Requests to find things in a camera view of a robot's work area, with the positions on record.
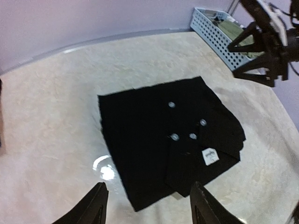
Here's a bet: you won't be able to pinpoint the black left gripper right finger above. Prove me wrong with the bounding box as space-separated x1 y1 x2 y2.
190 182 243 224

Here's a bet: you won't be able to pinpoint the black trousers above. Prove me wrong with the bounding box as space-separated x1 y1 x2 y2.
98 77 246 211

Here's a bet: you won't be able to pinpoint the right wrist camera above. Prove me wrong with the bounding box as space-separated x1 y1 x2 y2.
240 0 288 46

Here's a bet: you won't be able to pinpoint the green cloth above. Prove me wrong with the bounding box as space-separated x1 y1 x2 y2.
217 20 264 59

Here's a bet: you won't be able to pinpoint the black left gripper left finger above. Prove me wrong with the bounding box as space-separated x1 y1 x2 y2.
53 182 109 224

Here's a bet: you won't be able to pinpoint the light blue plastic basket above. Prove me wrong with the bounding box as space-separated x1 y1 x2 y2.
190 7 255 71

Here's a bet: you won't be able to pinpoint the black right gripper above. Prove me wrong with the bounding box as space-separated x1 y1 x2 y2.
228 22 294 87

